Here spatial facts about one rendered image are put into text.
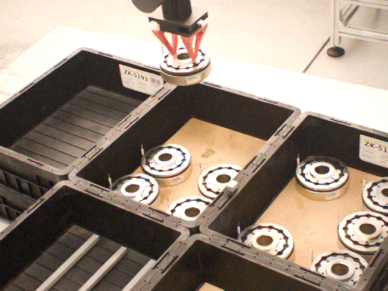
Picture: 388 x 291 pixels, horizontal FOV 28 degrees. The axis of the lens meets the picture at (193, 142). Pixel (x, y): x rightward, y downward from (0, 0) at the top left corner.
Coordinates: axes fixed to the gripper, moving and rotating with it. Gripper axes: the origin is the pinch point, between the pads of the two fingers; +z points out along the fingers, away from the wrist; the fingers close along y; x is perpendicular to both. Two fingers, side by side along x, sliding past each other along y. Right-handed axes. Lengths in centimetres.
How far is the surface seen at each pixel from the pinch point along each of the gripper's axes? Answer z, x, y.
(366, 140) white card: 15.2, 7.2, 36.0
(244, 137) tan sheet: 22.5, 5.8, 8.4
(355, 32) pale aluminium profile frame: 96, 167, -42
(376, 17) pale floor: 110, 205, -48
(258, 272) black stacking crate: 14, -33, 36
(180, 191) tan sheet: 21.9, -15.4, 6.4
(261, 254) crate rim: 12.0, -30.5, 35.0
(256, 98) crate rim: 12.6, 7.5, 11.1
